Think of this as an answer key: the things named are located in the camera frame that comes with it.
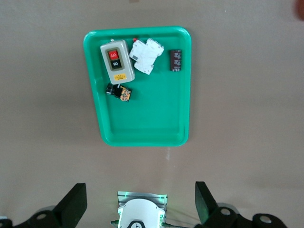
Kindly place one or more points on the black cylindrical capacitor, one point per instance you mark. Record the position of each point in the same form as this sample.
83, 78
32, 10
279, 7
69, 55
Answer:
175, 60

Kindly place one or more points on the green plastic tray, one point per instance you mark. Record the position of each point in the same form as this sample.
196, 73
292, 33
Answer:
147, 114

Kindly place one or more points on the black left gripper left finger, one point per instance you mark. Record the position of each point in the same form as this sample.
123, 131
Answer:
69, 211

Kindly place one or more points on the grey push-button switch box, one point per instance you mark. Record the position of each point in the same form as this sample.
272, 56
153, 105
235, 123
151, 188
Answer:
117, 61

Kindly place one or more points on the white circuit breaker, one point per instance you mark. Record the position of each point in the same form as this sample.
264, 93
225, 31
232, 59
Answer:
145, 57

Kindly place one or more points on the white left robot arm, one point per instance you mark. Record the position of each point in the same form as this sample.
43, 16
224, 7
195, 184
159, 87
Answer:
140, 211

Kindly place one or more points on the black and gold component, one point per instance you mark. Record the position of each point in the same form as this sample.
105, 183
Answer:
118, 92

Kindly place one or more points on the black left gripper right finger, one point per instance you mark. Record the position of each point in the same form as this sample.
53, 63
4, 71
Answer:
209, 213

